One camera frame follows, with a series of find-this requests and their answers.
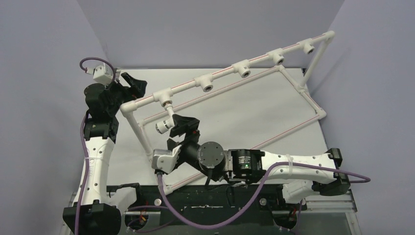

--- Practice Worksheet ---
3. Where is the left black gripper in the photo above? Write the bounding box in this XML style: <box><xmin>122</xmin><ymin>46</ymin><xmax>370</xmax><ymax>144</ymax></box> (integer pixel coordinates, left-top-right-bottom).
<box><xmin>101</xmin><ymin>72</ymin><xmax>146</xmax><ymax>115</ymax></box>

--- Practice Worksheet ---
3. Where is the white plastic water faucet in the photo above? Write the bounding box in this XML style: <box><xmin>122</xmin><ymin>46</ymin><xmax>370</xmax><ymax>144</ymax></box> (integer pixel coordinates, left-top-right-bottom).
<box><xmin>155</xmin><ymin>101</ymin><xmax>175</xmax><ymax>134</ymax></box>

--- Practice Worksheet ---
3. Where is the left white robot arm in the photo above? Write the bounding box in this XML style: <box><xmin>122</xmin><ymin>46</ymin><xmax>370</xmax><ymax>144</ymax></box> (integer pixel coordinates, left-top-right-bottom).
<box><xmin>63</xmin><ymin>72</ymin><xmax>147</xmax><ymax>235</ymax></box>

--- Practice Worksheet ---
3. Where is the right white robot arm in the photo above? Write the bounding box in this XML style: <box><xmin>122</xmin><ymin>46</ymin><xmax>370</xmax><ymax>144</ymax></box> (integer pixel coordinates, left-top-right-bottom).
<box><xmin>154</xmin><ymin>114</ymin><xmax>350</xmax><ymax>209</ymax></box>

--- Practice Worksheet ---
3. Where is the white PVC pipe frame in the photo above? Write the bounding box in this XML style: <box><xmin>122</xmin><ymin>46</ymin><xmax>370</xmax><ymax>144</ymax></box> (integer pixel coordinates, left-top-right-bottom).
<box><xmin>119</xmin><ymin>30</ymin><xmax>336</xmax><ymax>196</ymax></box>

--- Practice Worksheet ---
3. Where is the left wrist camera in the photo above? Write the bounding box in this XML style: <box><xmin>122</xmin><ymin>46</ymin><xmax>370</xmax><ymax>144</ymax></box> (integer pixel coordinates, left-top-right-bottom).
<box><xmin>93</xmin><ymin>64</ymin><xmax>114</xmax><ymax>86</ymax></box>

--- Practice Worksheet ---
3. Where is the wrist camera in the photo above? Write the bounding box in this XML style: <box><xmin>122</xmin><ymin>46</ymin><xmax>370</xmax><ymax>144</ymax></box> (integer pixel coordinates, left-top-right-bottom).
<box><xmin>151</xmin><ymin>145</ymin><xmax>182</xmax><ymax>174</ymax></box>
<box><xmin>93</xmin><ymin>64</ymin><xmax>114</xmax><ymax>86</ymax></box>

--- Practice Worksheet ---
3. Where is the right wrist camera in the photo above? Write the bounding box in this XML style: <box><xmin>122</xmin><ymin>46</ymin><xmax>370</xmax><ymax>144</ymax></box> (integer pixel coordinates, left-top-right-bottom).
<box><xmin>151</xmin><ymin>145</ymin><xmax>182</xmax><ymax>174</ymax></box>

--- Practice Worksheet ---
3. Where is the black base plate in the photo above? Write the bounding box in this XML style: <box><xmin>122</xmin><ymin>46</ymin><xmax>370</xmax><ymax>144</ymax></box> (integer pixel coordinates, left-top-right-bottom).
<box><xmin>106</xmin><ymin>183</ymin><xmax>307</xmax><ymax>229</ymax></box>

